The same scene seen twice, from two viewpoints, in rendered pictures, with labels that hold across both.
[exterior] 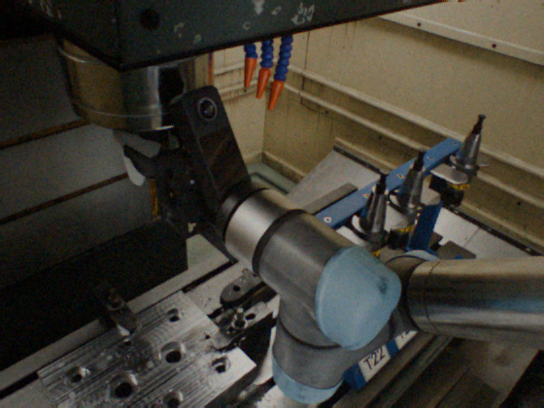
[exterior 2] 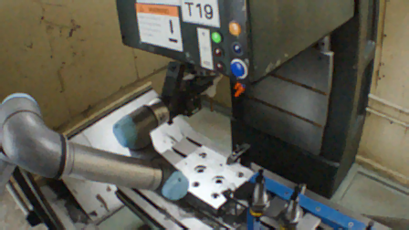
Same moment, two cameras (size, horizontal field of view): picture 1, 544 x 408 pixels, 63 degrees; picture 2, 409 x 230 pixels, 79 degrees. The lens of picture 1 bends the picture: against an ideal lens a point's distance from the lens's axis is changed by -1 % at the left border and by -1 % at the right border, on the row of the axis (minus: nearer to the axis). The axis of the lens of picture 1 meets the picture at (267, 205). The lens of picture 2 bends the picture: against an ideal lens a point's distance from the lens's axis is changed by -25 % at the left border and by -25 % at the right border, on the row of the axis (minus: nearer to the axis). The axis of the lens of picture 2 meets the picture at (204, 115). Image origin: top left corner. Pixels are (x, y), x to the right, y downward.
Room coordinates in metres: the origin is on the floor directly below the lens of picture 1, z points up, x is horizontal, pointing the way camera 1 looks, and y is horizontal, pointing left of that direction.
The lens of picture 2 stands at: (0.50, -0.73, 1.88)
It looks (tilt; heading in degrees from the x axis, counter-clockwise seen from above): 34 degrees down; 93
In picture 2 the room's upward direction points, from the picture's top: 7 degrees counter-clockwise
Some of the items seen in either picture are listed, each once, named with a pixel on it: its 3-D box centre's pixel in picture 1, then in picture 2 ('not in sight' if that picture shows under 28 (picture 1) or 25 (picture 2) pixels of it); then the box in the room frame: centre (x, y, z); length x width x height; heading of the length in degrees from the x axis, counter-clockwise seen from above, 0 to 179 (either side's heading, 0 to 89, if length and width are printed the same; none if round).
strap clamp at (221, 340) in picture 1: (241, 334); (236, 202); (0.54, 0.03, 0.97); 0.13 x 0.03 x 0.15; 136
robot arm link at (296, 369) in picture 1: (323, 338); (146, 158); (0.29, -0.07, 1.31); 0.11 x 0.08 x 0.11; 128
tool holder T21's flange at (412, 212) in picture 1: (406, 204); (290, 215); (0.67, -0.25, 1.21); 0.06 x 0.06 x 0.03
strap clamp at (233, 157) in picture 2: (117, 315); (237, 158); (0.56, 0.28, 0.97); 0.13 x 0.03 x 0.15; 46
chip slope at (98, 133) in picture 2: not in sight; (132, 155); (0.00, 0.61, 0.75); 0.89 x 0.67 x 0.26; 46
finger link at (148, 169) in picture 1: (158, 160); not in sight; (0.41, 0.12, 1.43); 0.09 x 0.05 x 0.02; 59
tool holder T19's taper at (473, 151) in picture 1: (470, 147); not in sight; (0.83, -0.40, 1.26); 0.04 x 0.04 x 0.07
